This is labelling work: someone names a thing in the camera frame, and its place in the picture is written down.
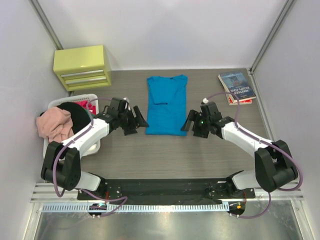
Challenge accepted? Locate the blue t shirt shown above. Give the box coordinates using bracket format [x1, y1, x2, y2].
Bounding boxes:
[145, 75, 188, 137]

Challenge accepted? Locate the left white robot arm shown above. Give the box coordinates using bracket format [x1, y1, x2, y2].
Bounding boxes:
[40, 97, 149, 200]

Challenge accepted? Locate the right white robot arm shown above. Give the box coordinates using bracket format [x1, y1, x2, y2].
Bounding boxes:
[181, 102, 299, 193]

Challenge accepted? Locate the magenta garment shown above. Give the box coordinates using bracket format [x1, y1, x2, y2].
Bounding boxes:
[75, 100, 97, 115]

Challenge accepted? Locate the white laundry basket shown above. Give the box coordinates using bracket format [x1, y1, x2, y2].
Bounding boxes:
[47, 93, 101, 156]

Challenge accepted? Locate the white garment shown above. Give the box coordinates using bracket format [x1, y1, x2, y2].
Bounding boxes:
[88, 144, 98, 152]

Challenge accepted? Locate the blue paperback book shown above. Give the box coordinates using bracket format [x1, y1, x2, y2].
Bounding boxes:
[218, 71, 256, 95]

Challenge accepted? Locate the yellow green drawer cabinet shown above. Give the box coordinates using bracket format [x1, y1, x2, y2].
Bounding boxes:
[53, 45, 112, 92]

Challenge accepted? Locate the pink garment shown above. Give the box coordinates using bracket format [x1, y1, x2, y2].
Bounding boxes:
[36, 106, 74, 143]

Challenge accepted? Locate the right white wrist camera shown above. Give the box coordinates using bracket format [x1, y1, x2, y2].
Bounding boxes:
[201, 98, 209, 105]

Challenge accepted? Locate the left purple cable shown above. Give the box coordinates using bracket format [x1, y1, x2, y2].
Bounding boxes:
[53, 97, 129, 225]

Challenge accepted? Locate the purple cable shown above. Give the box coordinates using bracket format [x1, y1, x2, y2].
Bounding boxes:
[53, 97, 129, 225]
[202, 91, 305, 220]

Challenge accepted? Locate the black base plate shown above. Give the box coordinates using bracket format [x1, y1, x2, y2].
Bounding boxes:
[90, 178, 256, 200]

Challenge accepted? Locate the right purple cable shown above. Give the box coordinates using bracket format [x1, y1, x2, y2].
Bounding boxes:
[202, 91, 305, 220]

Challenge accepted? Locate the aluminium frame rail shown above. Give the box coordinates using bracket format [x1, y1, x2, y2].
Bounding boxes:
[30, 183, 304, 203]

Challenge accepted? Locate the slotted cable duct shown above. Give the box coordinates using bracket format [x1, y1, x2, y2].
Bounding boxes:
[42, 202, 230, 214]

